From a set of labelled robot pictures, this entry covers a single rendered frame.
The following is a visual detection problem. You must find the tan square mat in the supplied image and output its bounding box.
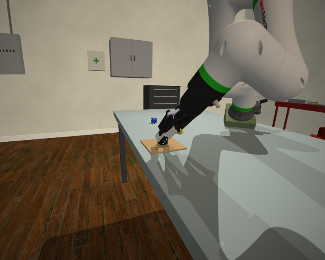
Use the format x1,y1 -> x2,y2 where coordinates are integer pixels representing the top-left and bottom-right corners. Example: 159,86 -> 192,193
141,138 -> 187,154

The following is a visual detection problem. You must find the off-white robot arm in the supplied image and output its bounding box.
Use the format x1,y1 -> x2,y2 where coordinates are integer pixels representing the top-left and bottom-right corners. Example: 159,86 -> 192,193
187,0 -> 309,121

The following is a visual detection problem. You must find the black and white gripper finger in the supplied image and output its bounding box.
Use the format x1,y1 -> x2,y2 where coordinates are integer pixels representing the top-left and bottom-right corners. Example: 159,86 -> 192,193
155,108 -> 187,142
166,114 -> 198,140

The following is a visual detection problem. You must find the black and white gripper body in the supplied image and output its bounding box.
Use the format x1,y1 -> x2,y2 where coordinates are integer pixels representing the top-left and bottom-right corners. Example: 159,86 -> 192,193
175,89 -> 207,119

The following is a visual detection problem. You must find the black die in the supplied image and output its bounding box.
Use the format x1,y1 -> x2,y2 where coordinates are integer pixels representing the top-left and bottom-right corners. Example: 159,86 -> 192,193
157,136 -> 168,145

